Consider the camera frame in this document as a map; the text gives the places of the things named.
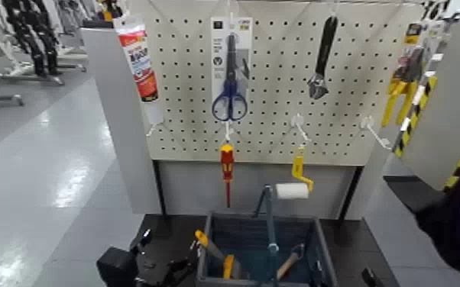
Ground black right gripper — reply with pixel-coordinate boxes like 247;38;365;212
361;267;384;287

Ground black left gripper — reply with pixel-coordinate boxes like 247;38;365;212
129;227;199;287

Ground red yellow screwdriver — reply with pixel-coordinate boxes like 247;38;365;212
219;143;235;208

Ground grey plastic crate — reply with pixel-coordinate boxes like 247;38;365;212
196;211;339;287

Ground yellow grey hand tool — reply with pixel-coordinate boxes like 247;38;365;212
194;229;241;280

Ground grey lower back panel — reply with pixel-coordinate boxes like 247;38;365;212
157;160;356;221

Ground grey side panel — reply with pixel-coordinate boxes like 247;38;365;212
80;27;163;215

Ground white pegboard hook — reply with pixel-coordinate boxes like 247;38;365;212
359;115;393;150
290;113;312;144
222;120;235;144
145;118;165;137

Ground narrow yellow black hazard strip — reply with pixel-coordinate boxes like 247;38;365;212
392;75;439;158

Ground white pegboard panel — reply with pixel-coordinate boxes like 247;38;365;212
127;0;426;167

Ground blue scissors in package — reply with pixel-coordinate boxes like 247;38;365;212
209;16;254;122

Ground red white sealant tube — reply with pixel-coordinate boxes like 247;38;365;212
112;15;165;125

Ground grey wheeled stand base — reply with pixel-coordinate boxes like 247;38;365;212
0;60;87;87

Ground black adjustable wrench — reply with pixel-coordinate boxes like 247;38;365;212
306;15;339;100

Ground yellow black packaged item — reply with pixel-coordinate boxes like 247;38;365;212
404;22;424;46

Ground black humanoid robot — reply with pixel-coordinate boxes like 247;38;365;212
1;0;60;77

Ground wooden handle hammer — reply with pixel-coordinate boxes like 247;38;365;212
276;243;306;280

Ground yellow handled paint roller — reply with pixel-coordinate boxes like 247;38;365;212
274;146;315;201

